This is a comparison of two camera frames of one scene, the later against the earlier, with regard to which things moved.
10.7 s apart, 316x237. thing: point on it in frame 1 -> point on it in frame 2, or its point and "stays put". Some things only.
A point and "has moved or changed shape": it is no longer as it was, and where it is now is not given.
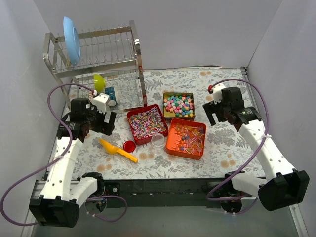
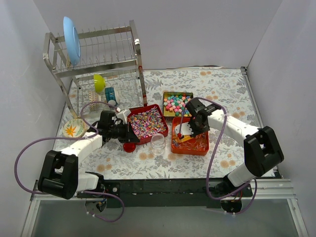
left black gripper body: [106, 122] -> [126, 132]
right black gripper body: [211, 113] -> [195, 129]
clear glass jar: [157, 143] stays put
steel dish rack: [108, 68] stays put
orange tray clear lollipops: [186, 138] has moved or changed shape
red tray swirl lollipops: [145, 122] stays put
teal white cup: [110, 91] stays put
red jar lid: [129, 146] stays put
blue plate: [72, 41] stays put
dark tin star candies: [178, 105] stays put
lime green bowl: [99, 83] stays put
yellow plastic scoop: [112, 149] -> [185, 138]
